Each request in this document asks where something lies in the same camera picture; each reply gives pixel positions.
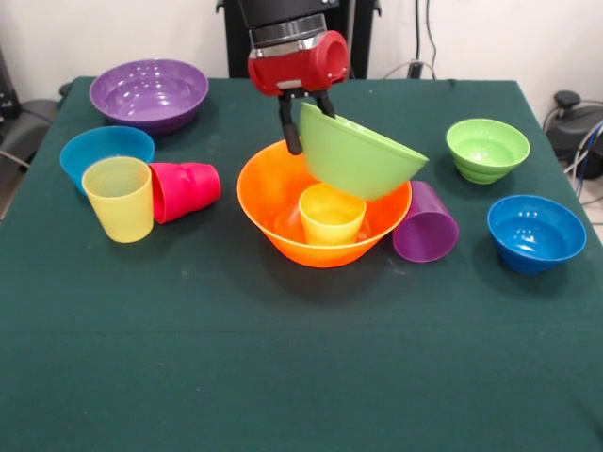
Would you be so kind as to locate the dark blue bowl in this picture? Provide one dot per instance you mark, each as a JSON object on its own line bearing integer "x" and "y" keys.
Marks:
{"x": 537, "y": 233}

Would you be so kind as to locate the small green bowl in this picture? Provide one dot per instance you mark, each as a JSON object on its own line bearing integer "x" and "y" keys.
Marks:
{"x": 487, "y": 150}

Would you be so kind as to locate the purple cup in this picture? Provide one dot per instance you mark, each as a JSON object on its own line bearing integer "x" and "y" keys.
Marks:
{"x": 424, "y": 235}

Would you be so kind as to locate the large orange bowl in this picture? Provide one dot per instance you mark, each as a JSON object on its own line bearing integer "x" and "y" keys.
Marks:
{"x": 268, "y": 198}

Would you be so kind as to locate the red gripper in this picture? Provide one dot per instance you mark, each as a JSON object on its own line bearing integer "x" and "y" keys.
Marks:
{"x": 297, "y": 68}

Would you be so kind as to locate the large green bowl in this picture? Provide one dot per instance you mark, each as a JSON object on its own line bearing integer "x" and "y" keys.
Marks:
{"x": 358, "y": 160}

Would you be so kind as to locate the light blue bowl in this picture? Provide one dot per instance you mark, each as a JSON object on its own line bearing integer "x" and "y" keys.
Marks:
{"x": 108, "y": 141}

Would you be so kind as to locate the large purple bowl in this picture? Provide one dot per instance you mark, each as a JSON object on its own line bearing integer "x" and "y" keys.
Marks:
{"x": 151, "y": 103}

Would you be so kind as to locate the yellow cup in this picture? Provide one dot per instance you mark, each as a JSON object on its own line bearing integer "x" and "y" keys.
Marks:
{"x": 330, "y": 226}

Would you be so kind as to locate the translucent yellow-green cup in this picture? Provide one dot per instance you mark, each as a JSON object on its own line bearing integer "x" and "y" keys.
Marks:
{"x": 120, "y": 202}

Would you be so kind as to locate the grey wheeled base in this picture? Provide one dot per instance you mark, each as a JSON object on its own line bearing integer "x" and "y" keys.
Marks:
{"x": 28, "y": 124}

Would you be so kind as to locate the red cup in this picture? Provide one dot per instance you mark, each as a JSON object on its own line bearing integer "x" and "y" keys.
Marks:
{"x": 188, "y": 188}

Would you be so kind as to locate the black wheeled base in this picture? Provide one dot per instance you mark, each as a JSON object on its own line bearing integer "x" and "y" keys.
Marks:
{"x": 572, "y": 124}

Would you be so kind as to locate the dark green table cloth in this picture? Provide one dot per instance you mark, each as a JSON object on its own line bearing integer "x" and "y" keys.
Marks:
{"x": 188, "y": 386}

